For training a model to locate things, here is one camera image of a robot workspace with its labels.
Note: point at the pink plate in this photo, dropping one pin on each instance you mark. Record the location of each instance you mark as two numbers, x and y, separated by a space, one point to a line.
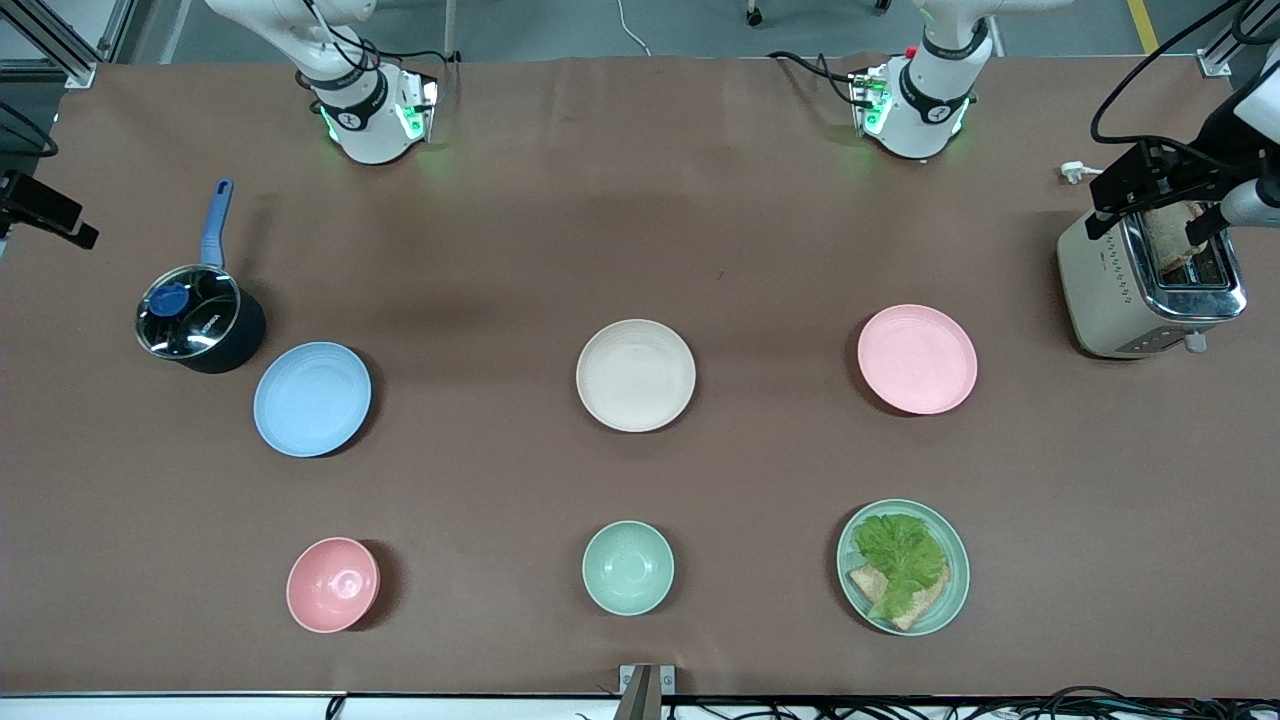
917 360

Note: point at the blue plate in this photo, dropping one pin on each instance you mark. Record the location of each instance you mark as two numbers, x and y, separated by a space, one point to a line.
312 400

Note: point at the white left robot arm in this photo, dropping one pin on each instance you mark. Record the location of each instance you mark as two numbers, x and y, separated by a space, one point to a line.
920 110

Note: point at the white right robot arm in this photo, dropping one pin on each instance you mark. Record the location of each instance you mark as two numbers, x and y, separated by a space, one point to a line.
370 130

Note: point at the white power plug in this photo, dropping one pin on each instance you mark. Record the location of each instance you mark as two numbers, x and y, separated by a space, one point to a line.
1073 172

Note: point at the toasted bread slice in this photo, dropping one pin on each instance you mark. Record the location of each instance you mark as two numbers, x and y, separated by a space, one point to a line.
1172 238

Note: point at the cream and chrome toaster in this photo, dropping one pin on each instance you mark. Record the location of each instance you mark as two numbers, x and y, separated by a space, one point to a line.
1110 290

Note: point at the glass lid with blue knob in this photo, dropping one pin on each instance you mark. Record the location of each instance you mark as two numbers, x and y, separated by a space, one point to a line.
190 312

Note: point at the green lettuce leaf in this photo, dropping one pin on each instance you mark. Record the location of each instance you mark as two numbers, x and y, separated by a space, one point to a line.
900 555

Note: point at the green plate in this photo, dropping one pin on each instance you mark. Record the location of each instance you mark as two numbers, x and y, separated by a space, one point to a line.
955 590

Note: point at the brown bread slice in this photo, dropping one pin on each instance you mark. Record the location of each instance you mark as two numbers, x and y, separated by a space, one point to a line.
925 602

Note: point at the brown table cover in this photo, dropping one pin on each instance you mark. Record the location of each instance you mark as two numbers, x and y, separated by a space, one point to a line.
500 250

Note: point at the pink bowl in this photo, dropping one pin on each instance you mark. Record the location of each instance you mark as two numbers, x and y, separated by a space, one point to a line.
332 586

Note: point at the beige plate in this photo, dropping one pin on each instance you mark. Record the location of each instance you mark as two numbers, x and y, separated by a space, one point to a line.
636 376

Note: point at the green bowl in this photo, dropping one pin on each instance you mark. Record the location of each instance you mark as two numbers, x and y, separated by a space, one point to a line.
628 568

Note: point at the aluminium frame profile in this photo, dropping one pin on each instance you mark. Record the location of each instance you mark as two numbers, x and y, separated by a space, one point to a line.
1213 63
62 50

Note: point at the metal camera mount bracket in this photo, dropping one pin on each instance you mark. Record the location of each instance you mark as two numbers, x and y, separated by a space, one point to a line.
645 690

